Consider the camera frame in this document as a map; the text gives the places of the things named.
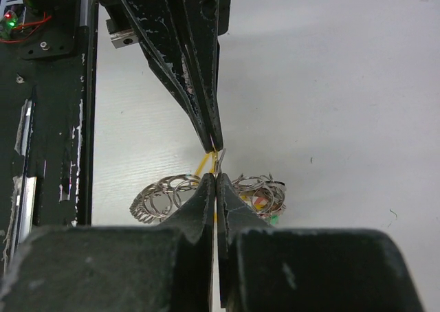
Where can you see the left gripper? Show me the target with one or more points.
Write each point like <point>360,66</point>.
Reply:
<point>179,39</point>

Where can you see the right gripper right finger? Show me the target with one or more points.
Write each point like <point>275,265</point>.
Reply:
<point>263,268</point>

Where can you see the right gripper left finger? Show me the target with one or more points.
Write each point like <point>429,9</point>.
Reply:
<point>167,267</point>

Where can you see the yellow tag key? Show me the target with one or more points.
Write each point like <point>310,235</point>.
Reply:
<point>213,161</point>

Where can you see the red tag key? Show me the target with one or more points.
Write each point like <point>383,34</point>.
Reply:
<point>262,203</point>

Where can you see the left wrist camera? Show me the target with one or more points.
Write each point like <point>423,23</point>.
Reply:
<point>120,38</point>

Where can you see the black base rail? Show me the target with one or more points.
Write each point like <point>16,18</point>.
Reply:
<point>48,79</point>

